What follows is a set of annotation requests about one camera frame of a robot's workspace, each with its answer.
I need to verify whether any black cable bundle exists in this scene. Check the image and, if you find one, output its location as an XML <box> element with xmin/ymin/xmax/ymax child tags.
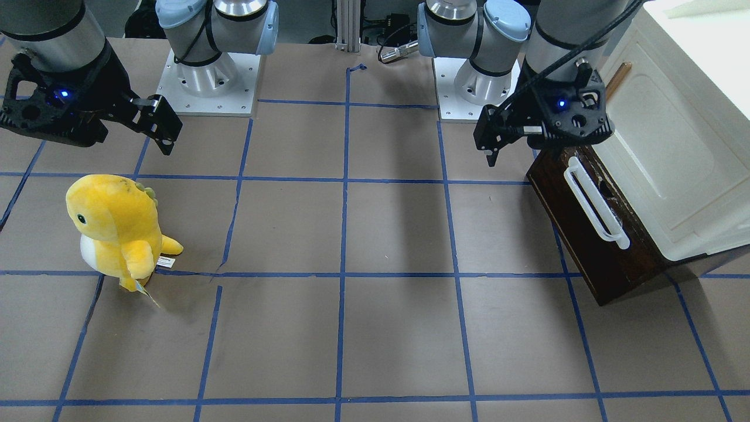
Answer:
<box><xmin>360</xmin><ymin>12</ymin><xmax>420</xmax><ymax>64</ymax></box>

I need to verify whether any aluminium frame post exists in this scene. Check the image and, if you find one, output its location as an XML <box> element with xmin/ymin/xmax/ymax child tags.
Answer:
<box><xmin>335</xmin><ymin>0</ymin><xmax>362</xmax><ymax>55</ymax></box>

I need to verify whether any dark wooden drawer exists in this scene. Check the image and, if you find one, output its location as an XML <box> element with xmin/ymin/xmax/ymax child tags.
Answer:
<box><xmin>526</xmin><ymin>144</ymin><xmax>669</xmax><ymax>307</ymax></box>

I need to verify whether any yellow plush dinosaur toy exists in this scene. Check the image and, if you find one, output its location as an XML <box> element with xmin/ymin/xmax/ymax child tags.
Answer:
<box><xmin>65</xmin><ymin>174</ymin><xmax>184</xmax><ymax>297</ymax></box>

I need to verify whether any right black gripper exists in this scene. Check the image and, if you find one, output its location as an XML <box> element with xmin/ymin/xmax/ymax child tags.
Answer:
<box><xmin>1</xmin><ymin>40</ymin><xmax>183</xmax><ymax>156</ymax></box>

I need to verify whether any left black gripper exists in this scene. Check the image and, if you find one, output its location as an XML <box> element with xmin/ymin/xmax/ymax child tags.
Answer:
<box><xmin>473</xmin><ymin>62</ymin><xmax>614</xmax><ymax>166</ymax></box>

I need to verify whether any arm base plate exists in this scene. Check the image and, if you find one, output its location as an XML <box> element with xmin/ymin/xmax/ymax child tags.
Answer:
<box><xmin>433</xmin><ymin>57</ymin><xmax>520</xmax><ymax>123</ymax></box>
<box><xmin>157</xmin><ymin>51</ymin><xmax>264</xmax><ymax>117</ymax></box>

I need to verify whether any wooden stick handle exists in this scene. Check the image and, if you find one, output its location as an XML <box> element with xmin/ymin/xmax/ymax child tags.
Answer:
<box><xmin>605</xmin><ymin>61</ymin><xmax>633</xmax><ymax>100</ymax></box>

